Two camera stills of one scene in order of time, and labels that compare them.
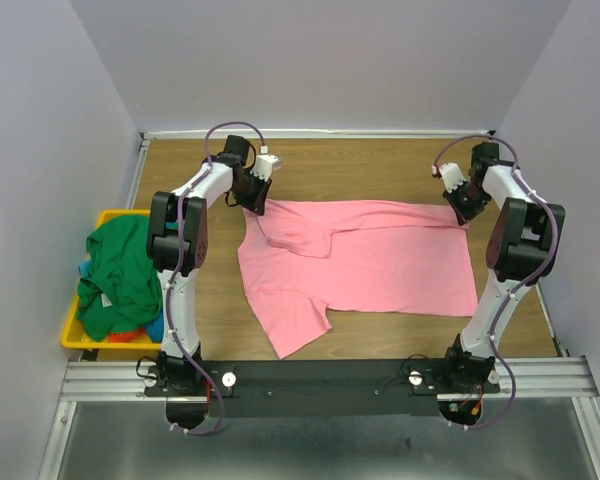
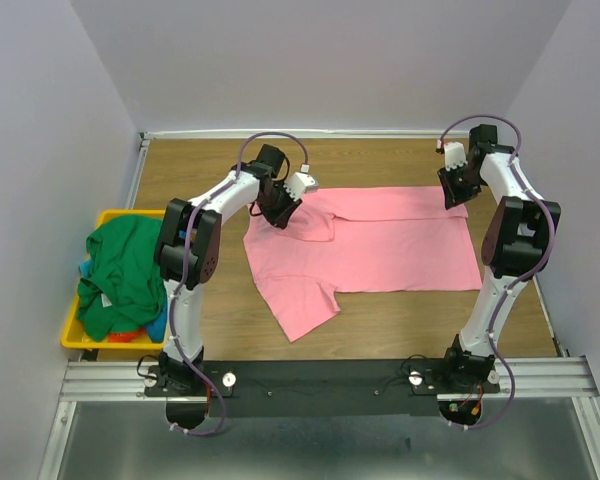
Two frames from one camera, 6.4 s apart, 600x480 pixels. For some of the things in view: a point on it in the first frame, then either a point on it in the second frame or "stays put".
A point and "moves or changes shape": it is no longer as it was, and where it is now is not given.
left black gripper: (256, 203) to (279, 219)
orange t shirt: (125, 337) stays put
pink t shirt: (301, 258) moves or changes shape
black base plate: (325, 388) stays put
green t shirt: (123, 290) stays put
